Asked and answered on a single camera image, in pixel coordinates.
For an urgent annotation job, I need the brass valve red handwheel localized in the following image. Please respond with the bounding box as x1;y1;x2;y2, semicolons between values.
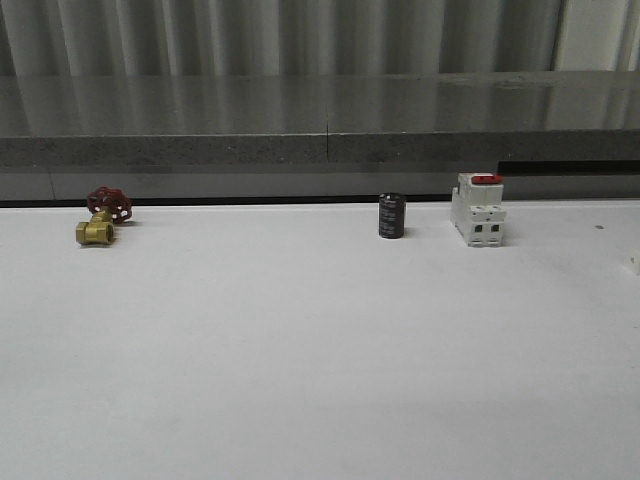
75;186;132;245

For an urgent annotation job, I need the black cylindrical capacitor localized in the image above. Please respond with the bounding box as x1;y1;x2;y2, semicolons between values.
378;192;406;239

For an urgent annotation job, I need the grey stone counter ledge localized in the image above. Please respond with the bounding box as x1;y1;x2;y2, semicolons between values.
1;72;639;175

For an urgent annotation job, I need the white circuit breaker red switch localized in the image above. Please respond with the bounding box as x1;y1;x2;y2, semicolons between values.
450;173;506;247

